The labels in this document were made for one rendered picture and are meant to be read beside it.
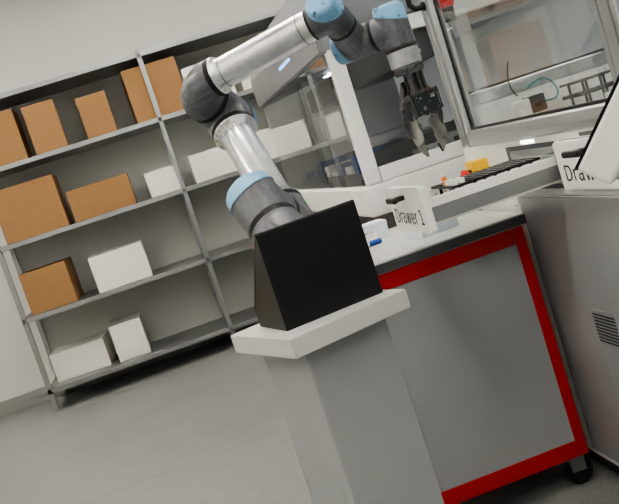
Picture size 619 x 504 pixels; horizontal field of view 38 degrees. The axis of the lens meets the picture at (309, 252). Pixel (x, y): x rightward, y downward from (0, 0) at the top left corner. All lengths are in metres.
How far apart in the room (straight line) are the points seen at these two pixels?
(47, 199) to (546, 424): 4.05
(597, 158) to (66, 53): 5.44
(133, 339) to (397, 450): 4.18
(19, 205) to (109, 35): 1.34
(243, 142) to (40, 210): 3.78
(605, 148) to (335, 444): 0.89
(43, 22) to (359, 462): 5.00
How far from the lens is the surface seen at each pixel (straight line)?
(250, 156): 2.15
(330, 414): 1.77
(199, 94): 2.19
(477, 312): 2.35
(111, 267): 5.82
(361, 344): 1.80
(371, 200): 2.96
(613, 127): 1.14
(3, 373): 6.46
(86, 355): 5.99
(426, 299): 2.31
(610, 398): 2.36
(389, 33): 2.13
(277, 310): 1.76
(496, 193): 2.09
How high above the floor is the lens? 1.09
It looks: 6 degrees down
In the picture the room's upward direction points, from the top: 18 degrees counter-clockwise
